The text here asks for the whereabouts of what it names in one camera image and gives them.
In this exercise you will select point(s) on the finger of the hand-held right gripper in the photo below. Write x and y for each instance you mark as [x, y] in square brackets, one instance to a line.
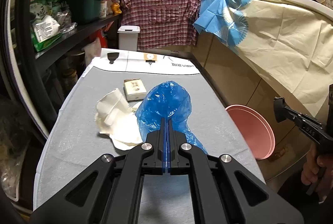
[282, 109]

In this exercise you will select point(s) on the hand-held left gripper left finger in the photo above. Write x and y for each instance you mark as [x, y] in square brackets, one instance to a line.
[156, 146]

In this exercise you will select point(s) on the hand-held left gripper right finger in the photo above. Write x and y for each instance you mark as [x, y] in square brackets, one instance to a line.
[177, 146]

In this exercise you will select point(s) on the pink plastic basin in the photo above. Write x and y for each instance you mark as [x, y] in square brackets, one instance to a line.
[249, 127]

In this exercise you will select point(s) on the blue plastic bag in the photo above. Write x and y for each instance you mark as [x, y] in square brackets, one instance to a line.
[166, 99]

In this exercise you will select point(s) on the cream tissue pack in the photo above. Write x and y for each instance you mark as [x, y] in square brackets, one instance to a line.
[135, 88]

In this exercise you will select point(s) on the person's right hand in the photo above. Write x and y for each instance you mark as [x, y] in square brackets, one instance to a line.
[309, 169]

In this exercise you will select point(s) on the cream paper bag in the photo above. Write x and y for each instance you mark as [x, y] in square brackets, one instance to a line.
[114, 120]

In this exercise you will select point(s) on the cream and blue printed cloth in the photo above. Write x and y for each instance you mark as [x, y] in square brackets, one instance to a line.
[281, 44]

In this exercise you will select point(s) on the white printed cloth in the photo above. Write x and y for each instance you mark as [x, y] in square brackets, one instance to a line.
[135, 64]

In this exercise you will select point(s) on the white lidded bin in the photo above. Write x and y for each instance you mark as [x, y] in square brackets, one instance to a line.
[128, 38]

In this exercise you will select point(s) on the red plaid shirt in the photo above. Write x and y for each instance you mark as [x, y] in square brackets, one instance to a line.
[161, 16]

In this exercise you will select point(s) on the black shelf rack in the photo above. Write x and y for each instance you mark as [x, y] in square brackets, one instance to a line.
[78, 29]

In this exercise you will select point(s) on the white jar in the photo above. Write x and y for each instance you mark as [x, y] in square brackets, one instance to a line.
[103, 9]

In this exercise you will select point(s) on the green storage basket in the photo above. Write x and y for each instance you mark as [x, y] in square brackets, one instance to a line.
[84, 7]

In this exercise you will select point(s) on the green and white packet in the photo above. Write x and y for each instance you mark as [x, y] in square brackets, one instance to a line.
[45, 31]

